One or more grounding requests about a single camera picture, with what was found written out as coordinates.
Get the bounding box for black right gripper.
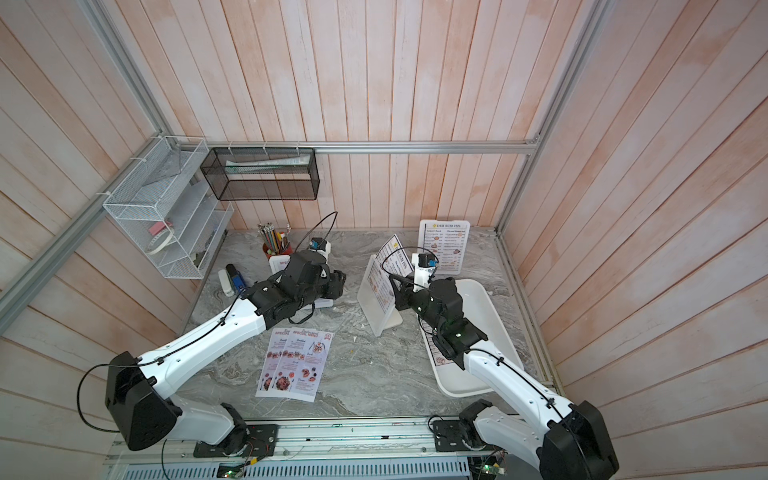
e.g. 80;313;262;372
391;273;447;339

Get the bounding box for white menu holder front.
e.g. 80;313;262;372
417;218;472;277

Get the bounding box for white menu holder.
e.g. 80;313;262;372
357;255;403;337
417;218;472;277
269;250;334;310

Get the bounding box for red special menu sheet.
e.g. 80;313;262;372
256;328;293;397
270;328;334;402

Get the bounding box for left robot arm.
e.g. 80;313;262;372
105;250;346;455

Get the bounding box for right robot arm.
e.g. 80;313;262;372
389;274;620;479

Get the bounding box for white menu holder back right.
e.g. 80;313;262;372
357;255;403;337

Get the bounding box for white menu holder back left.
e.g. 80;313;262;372
269;250;334;310

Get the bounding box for dim sum menu in tray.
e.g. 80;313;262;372
419;320;452;367

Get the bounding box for coloured pencils bundle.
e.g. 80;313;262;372
258;223;290;251

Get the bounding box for red pencil cup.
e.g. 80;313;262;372
262;244;293;258

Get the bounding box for white plastic tray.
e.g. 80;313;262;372
421;279;523;398

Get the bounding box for blue stapler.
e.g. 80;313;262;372
225;264;248;297

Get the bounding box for white eraser block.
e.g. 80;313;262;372
218;269;235;297

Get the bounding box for black mesh basket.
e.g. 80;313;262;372
201;146;320;201

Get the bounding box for white tape roll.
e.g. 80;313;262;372
146;228;175;256

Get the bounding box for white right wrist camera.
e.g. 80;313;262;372
412;251;439;292

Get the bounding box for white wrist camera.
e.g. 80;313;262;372
412;251;439;292
308;237;331;259

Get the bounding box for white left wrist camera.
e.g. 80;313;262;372
308;237;331;259

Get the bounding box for white wire shelf rack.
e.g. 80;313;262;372
104;136;233;280

